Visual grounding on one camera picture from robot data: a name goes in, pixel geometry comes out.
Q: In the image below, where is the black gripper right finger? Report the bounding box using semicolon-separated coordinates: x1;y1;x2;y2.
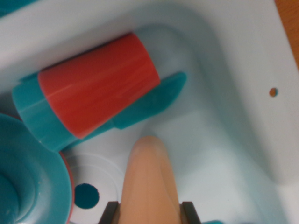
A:
181;202;201;224

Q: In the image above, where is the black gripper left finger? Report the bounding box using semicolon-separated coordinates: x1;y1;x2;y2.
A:
99;202;121;224

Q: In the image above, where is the cream detergent bottle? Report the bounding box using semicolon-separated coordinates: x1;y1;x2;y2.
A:
119;135;185;224

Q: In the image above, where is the light blue toy sink unit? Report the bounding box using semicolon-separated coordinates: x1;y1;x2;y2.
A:
0;0;299;224

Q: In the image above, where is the teal toy plate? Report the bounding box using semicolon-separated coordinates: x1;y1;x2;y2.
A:
0;113;73;224

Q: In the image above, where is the teal toy knife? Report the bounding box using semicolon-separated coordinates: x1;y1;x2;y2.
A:
81;71;187;140

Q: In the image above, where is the teal toy tumbler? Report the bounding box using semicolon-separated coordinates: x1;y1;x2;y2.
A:
12;72;78;152

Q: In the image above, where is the red toy tumbler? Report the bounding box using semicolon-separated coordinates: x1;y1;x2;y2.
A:
38;32;161;140

